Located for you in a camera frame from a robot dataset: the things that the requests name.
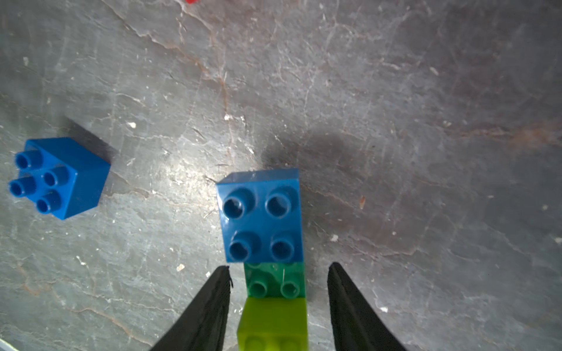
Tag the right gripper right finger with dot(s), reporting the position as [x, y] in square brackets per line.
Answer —
[355, 324]

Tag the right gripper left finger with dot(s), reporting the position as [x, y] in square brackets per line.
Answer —
[202, 325]

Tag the lime green lego brick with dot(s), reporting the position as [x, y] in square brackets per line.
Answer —
[273, 324]

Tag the green long lego brick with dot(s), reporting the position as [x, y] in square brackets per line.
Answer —
[275, 280]

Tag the blue lego brick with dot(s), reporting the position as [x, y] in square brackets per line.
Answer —
[260, 216]
[60, 176]

